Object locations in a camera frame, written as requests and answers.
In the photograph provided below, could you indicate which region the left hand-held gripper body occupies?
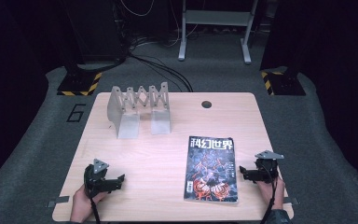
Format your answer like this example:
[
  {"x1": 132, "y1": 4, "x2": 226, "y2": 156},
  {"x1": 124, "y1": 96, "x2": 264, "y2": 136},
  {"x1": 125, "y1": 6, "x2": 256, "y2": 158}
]
[{"x1": 83, "y1": 158, "x2": 110, "y2": 199}]

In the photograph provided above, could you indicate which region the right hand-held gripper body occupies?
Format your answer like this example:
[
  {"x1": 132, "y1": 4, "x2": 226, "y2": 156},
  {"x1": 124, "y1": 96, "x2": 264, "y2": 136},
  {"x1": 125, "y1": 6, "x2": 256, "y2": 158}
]
[{"x1": 254, "y1": 149, "x2": 285, "y2": 184}]

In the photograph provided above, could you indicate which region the dark illustrated magazine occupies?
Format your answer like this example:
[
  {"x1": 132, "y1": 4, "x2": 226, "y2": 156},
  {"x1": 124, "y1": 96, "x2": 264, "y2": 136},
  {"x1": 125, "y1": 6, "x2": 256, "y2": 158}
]
[{"x1": 183, "y1": 135, "x2": 240, "y2": 204}]

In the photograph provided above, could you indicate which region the silver expandable metal book rack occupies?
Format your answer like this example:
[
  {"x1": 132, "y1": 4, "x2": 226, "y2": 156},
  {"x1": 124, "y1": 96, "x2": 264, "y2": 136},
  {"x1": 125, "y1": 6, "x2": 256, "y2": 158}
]
[{"x1": 106, "y1": 81, "x2": 172, "y2": 140}]

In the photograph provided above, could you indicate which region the person's right hand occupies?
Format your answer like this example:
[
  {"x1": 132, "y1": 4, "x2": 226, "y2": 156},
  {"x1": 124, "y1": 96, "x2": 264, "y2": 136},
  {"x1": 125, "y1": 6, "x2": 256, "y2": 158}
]
[{"x1": 255, "y1": 175, "x2": 286, "y2": 211}]

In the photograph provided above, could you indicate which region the person's left hand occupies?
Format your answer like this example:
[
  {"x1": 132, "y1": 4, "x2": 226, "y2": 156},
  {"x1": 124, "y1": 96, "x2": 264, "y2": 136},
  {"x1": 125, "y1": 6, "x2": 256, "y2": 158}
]
[{"x1": 69, "y1": 183, "x2": 110, "y2": 224}]

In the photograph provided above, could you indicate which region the black hazard-striped stand base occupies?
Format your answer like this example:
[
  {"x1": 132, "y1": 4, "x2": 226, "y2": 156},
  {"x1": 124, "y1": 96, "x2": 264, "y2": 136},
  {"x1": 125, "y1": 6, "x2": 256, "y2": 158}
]
[
  {"x1": 56, "y1": 70, "x2": 103, "y2": 97},
  {"x1": 260, "y1": 68, "x2": 308, "y2": 97}
]

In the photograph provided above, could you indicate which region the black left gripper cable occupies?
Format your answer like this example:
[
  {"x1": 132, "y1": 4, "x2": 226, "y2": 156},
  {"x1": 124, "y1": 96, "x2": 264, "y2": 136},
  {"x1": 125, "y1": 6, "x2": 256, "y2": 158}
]
[{"x1": 88, "y1": 194, "x2": 102, "y2": 224}]

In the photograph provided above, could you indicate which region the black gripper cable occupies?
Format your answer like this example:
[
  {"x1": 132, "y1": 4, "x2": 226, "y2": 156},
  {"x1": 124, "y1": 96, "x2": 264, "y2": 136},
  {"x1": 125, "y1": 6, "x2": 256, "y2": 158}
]
[
  {"x1": 262, "y1": 161, "x2": 279, "y2": 224},
  {"x1": 88, "y1": 194, "x2": 102, "y2": 224}
]

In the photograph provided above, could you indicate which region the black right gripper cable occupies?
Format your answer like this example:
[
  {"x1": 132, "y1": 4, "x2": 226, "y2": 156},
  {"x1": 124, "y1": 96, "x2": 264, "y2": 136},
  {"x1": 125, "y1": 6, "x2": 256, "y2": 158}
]
[{"x1": 262, "y1": 161, "x2": 279, "y2": 224}]

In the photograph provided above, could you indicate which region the grey metal table bracket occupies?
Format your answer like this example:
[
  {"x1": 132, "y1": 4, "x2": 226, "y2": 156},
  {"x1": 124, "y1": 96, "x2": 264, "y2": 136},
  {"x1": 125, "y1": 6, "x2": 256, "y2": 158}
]
[
  {"x1": 46, "y1": 195, "x2": 71, "y2": 209},
  {"x1": 283, "y1": 196, "x2": 300, "y2": 206}
]

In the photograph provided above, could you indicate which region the black floor cable bundle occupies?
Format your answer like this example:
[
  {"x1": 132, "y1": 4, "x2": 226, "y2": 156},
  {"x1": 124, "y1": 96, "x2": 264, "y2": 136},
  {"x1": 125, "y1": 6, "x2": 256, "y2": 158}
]
[{"x1": 127, "y1": 52, "x2": 195, "y2": 93}]

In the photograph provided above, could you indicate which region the white metal desk frame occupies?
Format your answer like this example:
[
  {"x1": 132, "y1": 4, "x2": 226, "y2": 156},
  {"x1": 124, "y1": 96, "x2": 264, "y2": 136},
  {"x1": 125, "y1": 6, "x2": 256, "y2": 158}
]
[{"x1": 177, "y1": 0, "x2": 261, "y2": 65}]

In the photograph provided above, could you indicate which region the thin white cable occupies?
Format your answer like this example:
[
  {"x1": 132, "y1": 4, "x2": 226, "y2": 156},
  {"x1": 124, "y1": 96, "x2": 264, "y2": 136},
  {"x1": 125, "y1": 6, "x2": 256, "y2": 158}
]
[{"x1": 119, "y1": 0, "x2": 156, "y2": 18}]

